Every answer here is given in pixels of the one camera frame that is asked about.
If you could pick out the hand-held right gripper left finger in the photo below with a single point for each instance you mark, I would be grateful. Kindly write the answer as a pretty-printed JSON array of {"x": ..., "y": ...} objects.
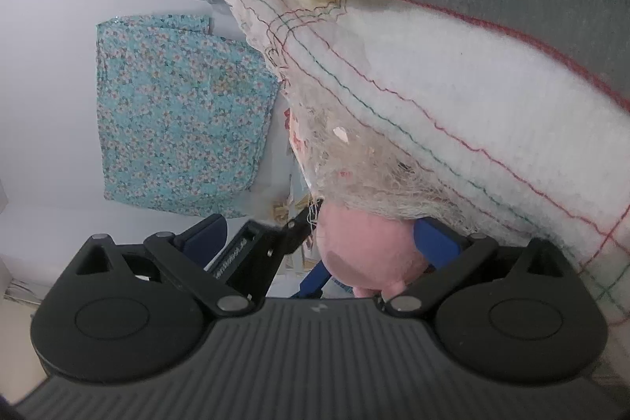
[{"x": 206, "y": 238}]

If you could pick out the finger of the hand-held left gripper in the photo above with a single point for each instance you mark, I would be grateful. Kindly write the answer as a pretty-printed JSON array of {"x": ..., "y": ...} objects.
[
  {"x": 256, "y": 257},
  {"x": 312, "y": 282}
]

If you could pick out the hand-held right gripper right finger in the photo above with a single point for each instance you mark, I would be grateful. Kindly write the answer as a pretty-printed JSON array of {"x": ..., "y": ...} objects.
[{"x": 435, "y": 245}]

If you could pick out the pink plush ball toy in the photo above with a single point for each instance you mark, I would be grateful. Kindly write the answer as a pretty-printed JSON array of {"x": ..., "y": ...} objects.
[{"x": 369, "y": 252}]

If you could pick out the blue floral cloth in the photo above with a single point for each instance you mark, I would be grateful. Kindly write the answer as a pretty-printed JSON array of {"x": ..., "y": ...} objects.
[{"x": 182, "y": 120}]

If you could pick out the white quilt with coloured stitching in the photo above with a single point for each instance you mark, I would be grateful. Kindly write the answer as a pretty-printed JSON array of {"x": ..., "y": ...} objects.
[{"x": 443, "y": 95}]

